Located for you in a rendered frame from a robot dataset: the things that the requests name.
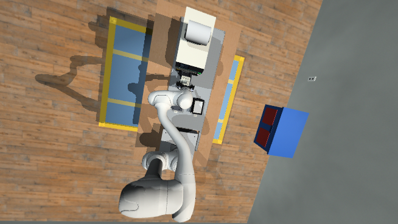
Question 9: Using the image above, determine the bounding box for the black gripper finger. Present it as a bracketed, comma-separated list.
[176, 79, 184, 88]
[188, 82, 195, 92]

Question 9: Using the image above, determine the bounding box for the white cylinder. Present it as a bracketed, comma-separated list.
[185, 20, 212, 46]

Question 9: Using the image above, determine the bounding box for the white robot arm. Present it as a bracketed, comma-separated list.
[119, 87, 196, 222]

